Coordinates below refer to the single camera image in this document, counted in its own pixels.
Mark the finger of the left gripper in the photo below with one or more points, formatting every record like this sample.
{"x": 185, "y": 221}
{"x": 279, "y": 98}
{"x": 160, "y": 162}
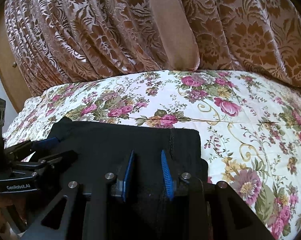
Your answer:
{"x": 24, "y": 149}
{"x": 59, "y": 162}

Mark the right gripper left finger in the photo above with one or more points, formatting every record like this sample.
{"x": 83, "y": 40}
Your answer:
{"x": 78, "y": 211}

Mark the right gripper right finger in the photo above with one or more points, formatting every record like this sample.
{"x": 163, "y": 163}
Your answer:
{"x": 196, "y": 209}

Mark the black embroidered pants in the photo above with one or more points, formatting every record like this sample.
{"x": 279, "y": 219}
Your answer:
{"x": 139, "y": 215}

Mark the wooden cabinet door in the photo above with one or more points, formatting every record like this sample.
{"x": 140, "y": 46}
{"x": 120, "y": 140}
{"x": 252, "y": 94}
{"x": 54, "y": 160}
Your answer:
{"x": 11, "y": 78}

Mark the floral bedspread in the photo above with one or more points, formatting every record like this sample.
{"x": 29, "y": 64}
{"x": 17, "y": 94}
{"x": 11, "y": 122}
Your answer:
{"x": 250, "y": 128}

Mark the brown floral curtain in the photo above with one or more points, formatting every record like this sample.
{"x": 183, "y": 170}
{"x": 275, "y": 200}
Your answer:
{"x": 63, "y": 41}

